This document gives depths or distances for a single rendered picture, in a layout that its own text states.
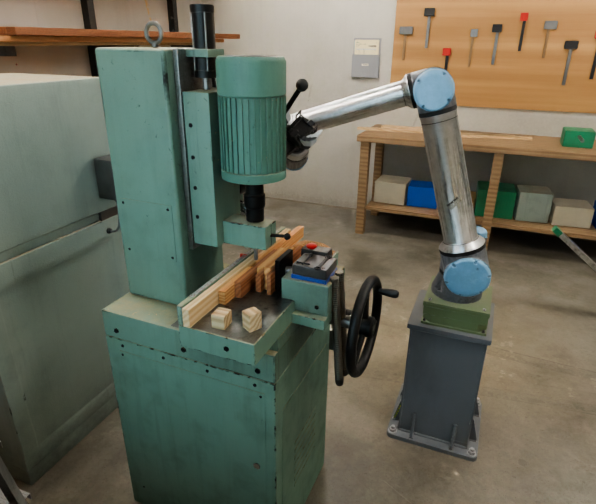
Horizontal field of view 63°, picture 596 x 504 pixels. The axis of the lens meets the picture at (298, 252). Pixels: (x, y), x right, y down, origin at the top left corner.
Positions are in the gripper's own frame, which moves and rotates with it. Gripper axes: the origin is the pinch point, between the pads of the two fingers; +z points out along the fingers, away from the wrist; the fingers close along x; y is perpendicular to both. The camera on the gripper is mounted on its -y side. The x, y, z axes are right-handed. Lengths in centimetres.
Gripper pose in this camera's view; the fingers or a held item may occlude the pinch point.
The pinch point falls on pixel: (294, 122)
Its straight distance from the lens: 139.8
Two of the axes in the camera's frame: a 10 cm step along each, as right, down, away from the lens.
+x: 7.4, 6.7, -0.6
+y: 6.7, -7.3, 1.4
